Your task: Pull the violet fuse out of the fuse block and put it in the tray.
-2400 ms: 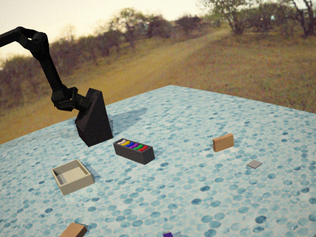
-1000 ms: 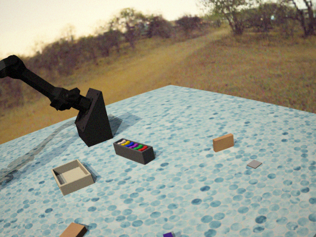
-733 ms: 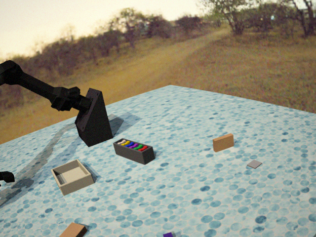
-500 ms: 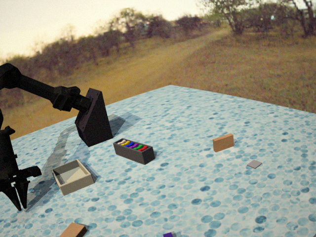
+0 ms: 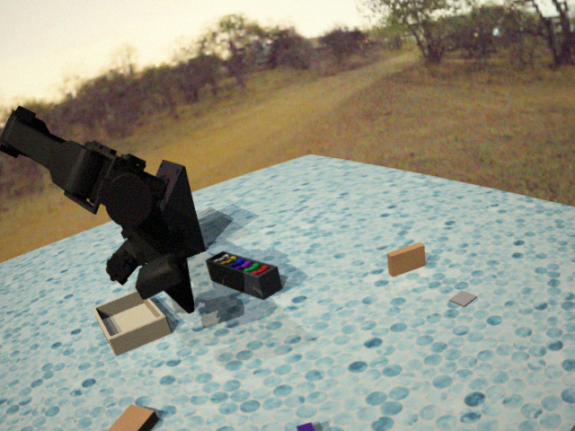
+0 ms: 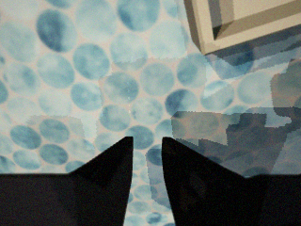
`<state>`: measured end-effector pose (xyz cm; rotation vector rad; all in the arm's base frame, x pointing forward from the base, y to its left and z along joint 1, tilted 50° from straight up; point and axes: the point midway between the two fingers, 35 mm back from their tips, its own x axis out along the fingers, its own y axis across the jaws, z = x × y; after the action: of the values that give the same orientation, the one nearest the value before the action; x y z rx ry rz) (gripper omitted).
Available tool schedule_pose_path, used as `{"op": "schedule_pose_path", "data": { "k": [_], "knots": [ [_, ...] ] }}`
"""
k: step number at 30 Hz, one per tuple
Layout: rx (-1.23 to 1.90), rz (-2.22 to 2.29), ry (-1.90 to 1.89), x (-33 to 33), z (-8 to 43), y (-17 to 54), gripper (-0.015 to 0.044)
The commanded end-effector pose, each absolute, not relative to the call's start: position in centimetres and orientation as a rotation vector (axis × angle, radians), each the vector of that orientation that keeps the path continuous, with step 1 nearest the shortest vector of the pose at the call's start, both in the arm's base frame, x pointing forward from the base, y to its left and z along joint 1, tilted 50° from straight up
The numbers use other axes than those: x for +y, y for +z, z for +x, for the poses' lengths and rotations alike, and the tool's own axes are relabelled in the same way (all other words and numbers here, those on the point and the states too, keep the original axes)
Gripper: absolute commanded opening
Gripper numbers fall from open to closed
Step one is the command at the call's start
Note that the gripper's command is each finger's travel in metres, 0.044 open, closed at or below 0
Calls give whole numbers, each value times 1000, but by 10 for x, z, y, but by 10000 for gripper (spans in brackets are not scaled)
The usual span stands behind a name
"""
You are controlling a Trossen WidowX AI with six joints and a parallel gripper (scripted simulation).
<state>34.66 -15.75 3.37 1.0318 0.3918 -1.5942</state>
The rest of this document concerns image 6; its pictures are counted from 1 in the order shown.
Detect beige shallow tray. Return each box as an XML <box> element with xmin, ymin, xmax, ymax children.
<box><xmin>183</xmin><ymin>0</ymin><xmax>301</xmax><ymax>56</ymax></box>

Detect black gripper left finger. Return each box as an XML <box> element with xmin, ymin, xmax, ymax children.
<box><xmin>0</xmin><ymin>137</ymin><xmax>134</xmax><ymax>226</ymax></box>

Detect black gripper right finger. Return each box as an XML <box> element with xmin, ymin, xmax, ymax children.
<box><xmin>162</xmin><ymin>137</ymin><xmax>301</xmax><ymax>226</ymax></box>

